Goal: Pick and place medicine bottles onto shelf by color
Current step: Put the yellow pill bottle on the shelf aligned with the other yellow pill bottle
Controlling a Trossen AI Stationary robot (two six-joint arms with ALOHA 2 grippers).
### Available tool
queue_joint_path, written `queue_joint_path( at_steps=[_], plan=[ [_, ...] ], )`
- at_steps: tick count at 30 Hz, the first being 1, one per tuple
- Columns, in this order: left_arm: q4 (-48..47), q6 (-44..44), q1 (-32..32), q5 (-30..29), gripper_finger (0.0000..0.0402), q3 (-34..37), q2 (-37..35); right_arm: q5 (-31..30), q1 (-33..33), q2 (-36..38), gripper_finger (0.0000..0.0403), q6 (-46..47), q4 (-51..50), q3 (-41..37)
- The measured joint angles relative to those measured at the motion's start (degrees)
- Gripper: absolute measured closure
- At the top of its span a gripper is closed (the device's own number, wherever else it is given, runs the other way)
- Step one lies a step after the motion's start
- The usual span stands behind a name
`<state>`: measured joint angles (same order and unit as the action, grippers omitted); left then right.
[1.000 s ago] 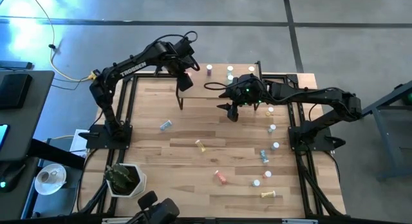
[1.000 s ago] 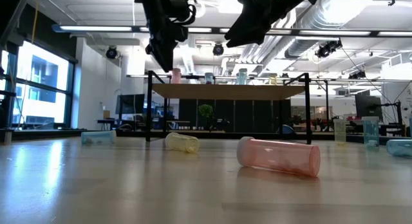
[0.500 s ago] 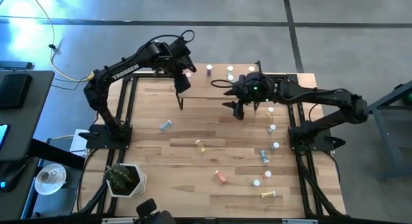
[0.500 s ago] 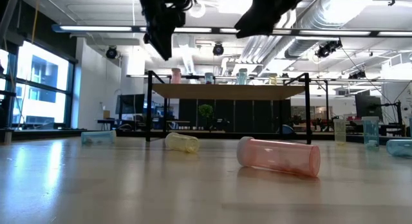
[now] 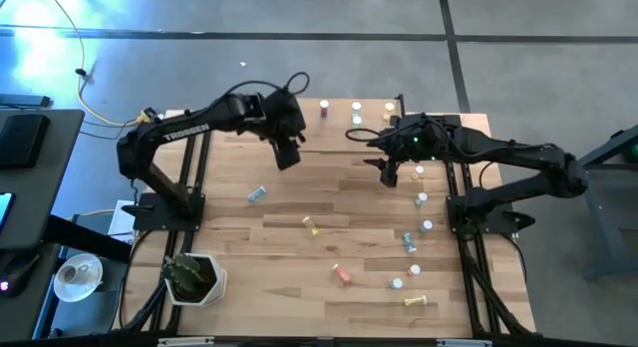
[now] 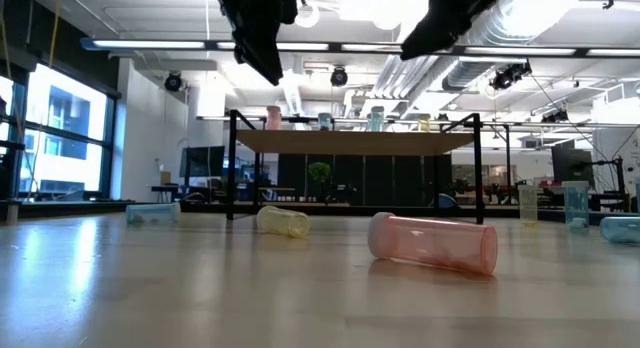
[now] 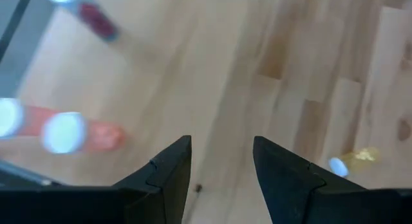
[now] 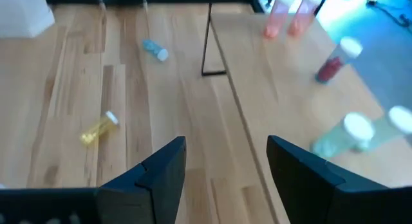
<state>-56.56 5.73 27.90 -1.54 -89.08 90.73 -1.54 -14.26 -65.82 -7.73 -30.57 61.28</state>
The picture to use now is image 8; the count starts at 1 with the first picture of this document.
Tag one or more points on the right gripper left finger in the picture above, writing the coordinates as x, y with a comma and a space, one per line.
154, 185

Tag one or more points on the yellow medicine bottle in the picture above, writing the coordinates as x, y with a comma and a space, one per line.
99, 129

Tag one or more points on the wooden shelf with black legs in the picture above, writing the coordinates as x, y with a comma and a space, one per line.
289, 98

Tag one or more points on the blue medicine bottle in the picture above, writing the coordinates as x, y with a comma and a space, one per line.
155, 49

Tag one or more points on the teal medicine bottle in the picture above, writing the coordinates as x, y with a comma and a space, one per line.
344, 135
399, 121

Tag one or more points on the white hexagonal planter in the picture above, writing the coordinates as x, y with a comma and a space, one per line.
22, 14

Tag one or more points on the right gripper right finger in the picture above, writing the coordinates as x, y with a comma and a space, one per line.
309, 185

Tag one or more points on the pink medicine bottle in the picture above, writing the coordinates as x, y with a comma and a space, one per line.
301, 19
275, 19

